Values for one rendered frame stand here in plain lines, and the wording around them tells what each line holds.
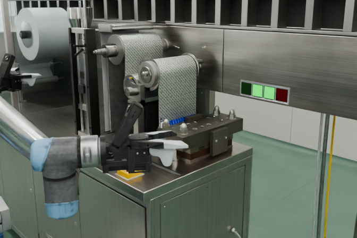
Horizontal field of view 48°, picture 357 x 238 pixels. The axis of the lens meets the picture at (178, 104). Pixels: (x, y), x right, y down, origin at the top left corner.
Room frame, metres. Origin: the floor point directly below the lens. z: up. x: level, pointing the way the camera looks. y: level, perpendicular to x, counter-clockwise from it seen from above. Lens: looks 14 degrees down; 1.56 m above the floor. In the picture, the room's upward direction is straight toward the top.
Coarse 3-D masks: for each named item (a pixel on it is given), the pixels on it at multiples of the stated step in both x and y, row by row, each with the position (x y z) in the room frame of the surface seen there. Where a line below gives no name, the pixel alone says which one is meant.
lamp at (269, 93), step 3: (267, 87) 1.65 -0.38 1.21; (270, 87) 1.64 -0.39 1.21; (267, 90) 1.65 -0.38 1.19; (270, 90) 1.64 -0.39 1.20; (273, 90) 1.63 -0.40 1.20; (264, 93) 1.66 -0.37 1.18; (267, 93) 1.65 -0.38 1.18; (270, 93) 1.64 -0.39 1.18; (273, 93) 1.63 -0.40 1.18; (264, 96) 1.66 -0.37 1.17; (267, 96) 1.65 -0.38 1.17; (270, 96) 1.64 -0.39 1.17; (273, 96) 1.63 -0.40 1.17
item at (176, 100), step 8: (192, 80) 1.83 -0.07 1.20; (160, 88) 1.69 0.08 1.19; (168, 88) 1.73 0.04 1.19; (176, 88) 1.76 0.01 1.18; (184, 88) 1.80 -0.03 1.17; (192, 88) 1.83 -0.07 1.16; (160, 96) 1.69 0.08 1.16; (168, 96) 1.73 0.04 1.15; (176, 96) 1.76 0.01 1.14; (184, 96) 1.80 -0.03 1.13; (192, 96) 1.83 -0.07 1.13; (160, 104) 1.69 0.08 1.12; (168, 104) 1.73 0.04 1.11; (176, 104) 1.76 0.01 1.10; (184, 104) 1.80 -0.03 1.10; (192, 104) 1.83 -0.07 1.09; (160, 112) 1.69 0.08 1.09; (168, 112) 1.73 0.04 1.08; (176, 112) 1.76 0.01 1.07; (184, 112) 1.80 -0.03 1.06; (192, 112) 1.83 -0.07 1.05; (160, 120) 1.69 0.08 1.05
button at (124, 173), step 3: (117, 171) 1.44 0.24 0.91; (120, 171) 1.43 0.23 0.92; (123, 171) 1.42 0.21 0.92; (120, 174) 1.43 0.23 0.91; (123, 174) 1.42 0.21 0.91; (126, 174) 1.40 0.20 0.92; (129, 174) 1.40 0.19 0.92; (132, 174) 1.41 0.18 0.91; (135, 174) 1.42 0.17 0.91; (138, 174) 1.43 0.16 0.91; (126, 177) 1.40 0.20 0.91; (129, 177) 1.40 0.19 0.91
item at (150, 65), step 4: (140, 64) 1.75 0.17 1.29; (144, 64) 1.72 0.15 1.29; (148, 64) 1.71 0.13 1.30; (152, 64) 1.70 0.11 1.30; (140, 68) 1.75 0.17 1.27; (152, 68) 1.69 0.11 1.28; (152, 72) 1.69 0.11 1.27; (156, 72) 1.69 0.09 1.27; (152, 76) 1.69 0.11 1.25; (156, 76) 1.68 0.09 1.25; (140, 80) 1.75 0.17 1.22; (152, 80) 1.69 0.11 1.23; (156, 80) 1.69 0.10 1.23; (144, 84) 1.73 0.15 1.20; (148, 84) 1.71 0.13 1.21; (152, 84) 1.69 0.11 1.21
